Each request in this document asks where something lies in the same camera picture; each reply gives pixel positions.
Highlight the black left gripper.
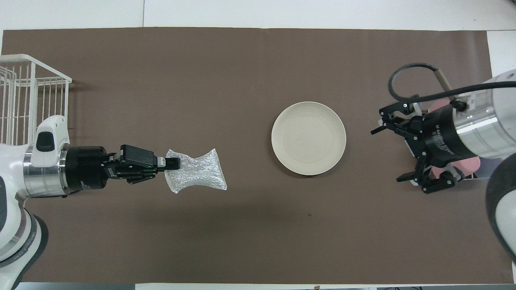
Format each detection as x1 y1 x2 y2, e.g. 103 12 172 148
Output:
64 144 181 194

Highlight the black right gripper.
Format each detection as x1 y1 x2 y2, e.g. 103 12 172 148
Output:
371 95 478 195

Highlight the silver mesh sponge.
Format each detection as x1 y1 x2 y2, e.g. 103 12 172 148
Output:
163 148 227 195

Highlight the cream round plate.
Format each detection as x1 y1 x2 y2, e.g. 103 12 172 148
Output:
271 101 347 176

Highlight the pink plastic cup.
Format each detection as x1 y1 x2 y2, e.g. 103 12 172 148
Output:
429 101 454 114
431 156 481 180

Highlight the blue plastic cup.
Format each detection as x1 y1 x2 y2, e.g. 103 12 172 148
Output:
479 158 500 180

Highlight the brown table mat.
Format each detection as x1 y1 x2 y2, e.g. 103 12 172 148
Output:
0 27 514 284

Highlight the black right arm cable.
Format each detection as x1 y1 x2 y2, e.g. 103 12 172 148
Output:
388 62 516 106

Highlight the white wire basket rack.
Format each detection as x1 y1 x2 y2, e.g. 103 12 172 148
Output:
0 54 72 146

